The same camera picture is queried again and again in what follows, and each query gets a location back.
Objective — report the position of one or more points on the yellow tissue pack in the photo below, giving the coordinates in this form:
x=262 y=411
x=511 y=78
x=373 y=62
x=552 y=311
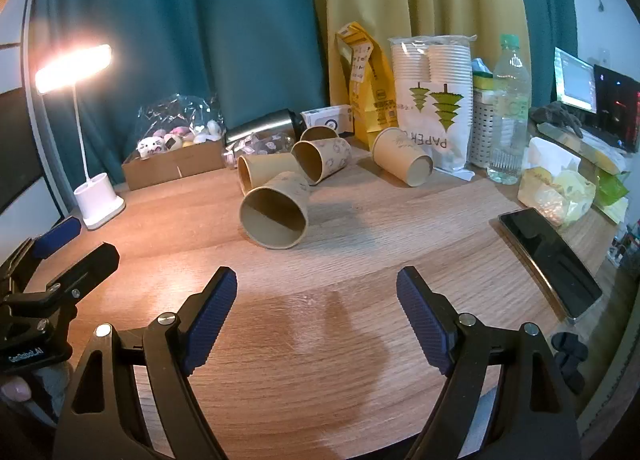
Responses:
x=555 y=190

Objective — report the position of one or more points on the clear bag of plush toys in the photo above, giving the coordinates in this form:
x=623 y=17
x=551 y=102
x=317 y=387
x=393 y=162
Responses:
x=175 y=125

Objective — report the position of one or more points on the cardboard box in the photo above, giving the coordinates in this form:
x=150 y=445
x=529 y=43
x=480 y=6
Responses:
x=170 y=167

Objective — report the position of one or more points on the printed brown paper cup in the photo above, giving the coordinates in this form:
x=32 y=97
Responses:
x=325 y=157

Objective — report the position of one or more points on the black smartphone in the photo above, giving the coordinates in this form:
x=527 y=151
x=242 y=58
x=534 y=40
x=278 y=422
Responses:
x=550 y=260

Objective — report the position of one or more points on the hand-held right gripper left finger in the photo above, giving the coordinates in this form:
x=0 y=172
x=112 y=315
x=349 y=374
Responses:
x=210 y=320

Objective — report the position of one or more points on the yellow paper bag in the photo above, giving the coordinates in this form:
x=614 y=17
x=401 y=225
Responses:
x=370 y=90

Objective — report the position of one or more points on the black gloves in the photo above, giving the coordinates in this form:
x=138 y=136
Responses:
x=557 y=117

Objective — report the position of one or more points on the steel thermos flask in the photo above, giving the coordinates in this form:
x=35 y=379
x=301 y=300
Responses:
x=265 y=125

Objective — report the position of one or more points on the white desk lamp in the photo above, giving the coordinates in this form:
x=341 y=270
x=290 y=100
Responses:
x=75 y=65

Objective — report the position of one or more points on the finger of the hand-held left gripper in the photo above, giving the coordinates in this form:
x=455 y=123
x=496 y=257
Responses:
x=90 y=267
x=57 y=236

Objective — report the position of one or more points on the person's left hand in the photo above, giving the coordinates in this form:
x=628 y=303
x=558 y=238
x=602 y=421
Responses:
x=15 y=388

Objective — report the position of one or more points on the yellow green sponge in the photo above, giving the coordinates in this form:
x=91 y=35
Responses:
x=482 y=77

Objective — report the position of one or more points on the black rubber object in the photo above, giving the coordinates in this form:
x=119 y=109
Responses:
x=570 y=360

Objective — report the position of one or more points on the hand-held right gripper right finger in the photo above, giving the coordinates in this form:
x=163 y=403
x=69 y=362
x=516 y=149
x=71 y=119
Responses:
x=425 y=320

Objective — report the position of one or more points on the laptop screen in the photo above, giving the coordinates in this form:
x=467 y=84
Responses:
x=575 y=82

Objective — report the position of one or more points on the white perforated basket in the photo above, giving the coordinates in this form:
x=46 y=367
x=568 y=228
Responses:
x=482 y=130

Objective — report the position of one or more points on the green yellow packets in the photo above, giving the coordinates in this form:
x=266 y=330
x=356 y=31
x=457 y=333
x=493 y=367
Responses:
x=612 y=190

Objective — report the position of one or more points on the clear plastic water bottle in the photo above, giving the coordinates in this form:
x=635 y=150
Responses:
x=510 y=115

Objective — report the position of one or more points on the teal curtain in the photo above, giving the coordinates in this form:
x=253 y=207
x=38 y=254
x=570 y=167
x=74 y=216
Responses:
x=547 y=15
x=200 y=30

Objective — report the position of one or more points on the small white box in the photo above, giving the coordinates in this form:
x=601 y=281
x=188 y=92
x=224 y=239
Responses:
x=325 y=117

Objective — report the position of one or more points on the plain brown paper cup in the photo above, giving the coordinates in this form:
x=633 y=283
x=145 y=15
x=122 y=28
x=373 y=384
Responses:
x=280 y=205

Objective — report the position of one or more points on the pack of white paper cups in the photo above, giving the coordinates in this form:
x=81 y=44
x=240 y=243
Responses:
x=440 y=90

